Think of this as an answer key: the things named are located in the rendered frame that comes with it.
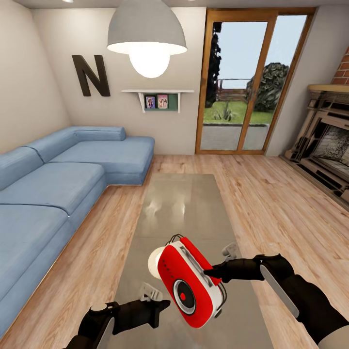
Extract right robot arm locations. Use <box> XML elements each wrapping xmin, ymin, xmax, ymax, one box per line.
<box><xmin>203</xmin><ymin>243</ymin><xmax>349</xmax><ymax>349</ymax></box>

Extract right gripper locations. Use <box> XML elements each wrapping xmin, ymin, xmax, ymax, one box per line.
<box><xmin>203</xmin><ymin>258</ymin><xmax>251</xmax><ymax>283</ymax></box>

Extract radio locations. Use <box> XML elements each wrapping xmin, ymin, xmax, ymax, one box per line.
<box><xmin>158</xmin><ymin>236</ymin><xmax>227</xmax><ymax>328</ymax></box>

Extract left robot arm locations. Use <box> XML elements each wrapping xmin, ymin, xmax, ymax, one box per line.
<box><xmin>64</xmin><ymin>282</ymin><xmax>171</xmax><ymax>349</ymax></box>

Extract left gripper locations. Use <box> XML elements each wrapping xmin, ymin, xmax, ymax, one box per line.
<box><xmin>128</xmin><ymin>299</ymin><xmax>171</xmax><ymax>330</ymax></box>

